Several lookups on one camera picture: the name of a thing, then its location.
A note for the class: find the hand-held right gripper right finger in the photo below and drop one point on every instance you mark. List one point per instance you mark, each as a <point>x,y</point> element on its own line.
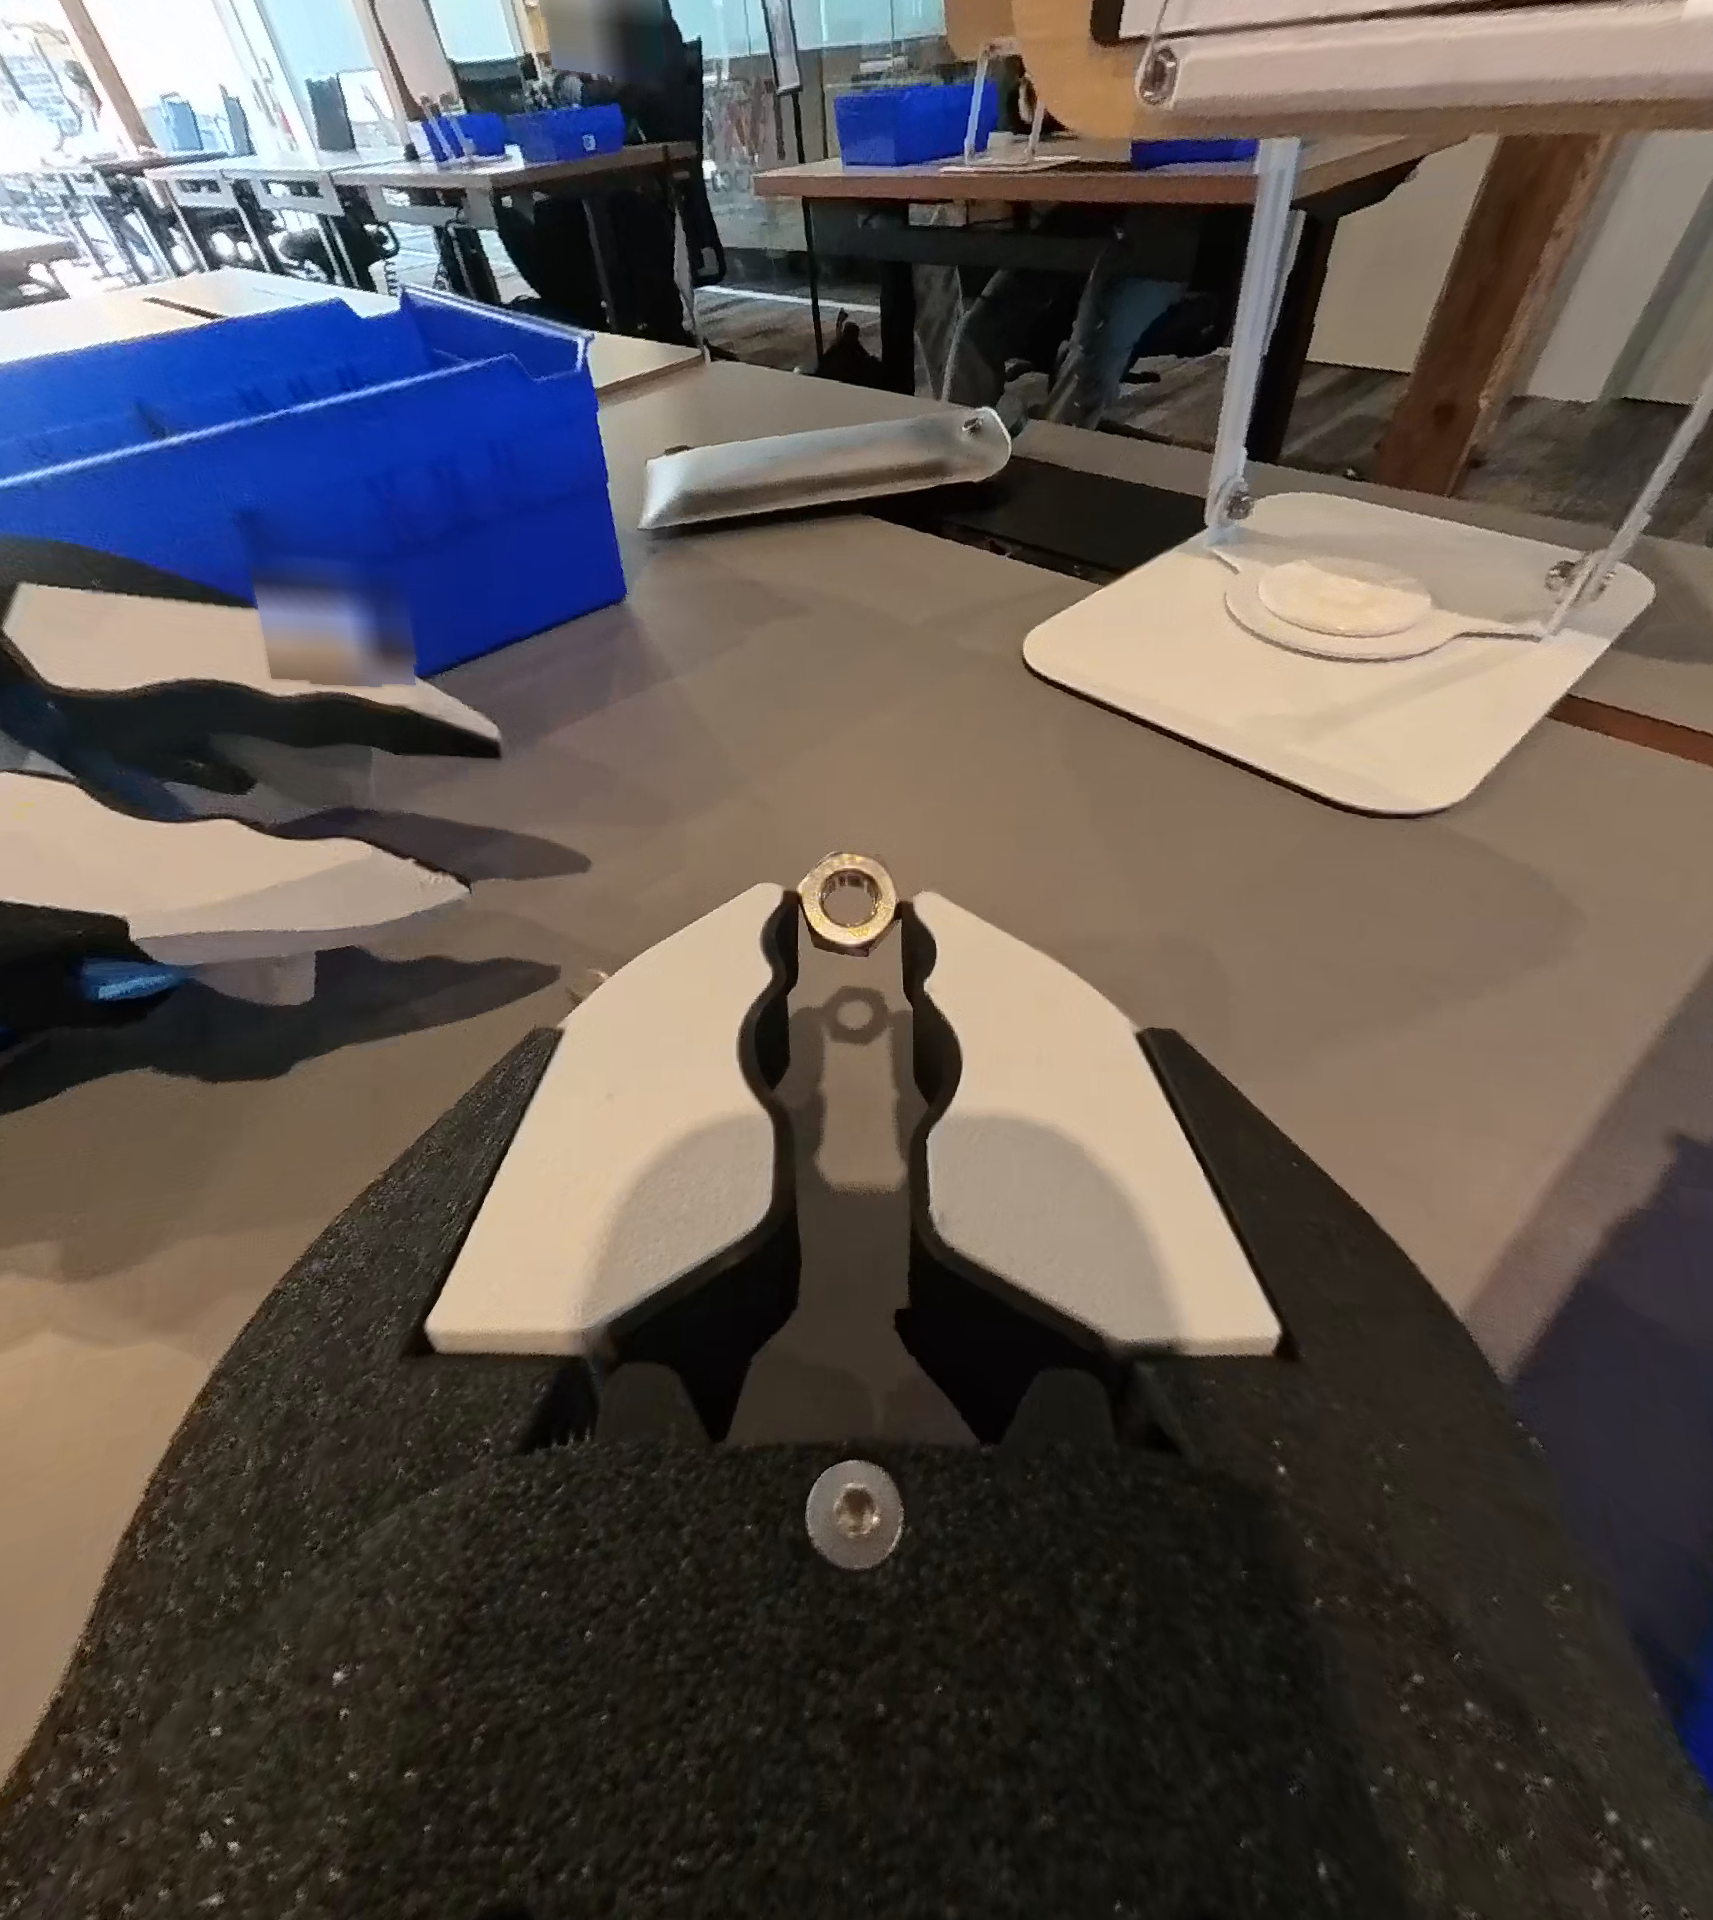
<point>1098,1202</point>

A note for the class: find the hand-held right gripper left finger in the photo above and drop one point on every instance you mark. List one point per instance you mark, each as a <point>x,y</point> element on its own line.
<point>615,1186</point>

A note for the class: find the instruction sheet on wooden stand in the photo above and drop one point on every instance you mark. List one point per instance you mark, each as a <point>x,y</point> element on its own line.
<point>1321,707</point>

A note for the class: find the wooden support post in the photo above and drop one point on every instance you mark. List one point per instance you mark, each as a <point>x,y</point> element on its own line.
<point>1503,299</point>

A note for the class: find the steel hex nut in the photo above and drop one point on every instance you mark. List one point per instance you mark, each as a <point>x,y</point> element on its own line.
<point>854,938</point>

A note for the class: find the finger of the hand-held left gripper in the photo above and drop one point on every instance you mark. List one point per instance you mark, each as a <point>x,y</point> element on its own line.
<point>118,859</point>
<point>118,639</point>

